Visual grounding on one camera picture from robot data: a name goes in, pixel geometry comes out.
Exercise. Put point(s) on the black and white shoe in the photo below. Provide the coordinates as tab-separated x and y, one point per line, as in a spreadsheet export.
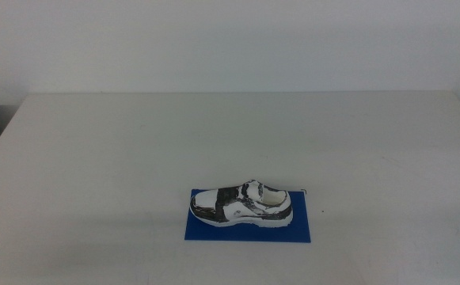
241	206

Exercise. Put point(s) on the blue rectangular mat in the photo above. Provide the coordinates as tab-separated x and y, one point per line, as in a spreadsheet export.
253	234

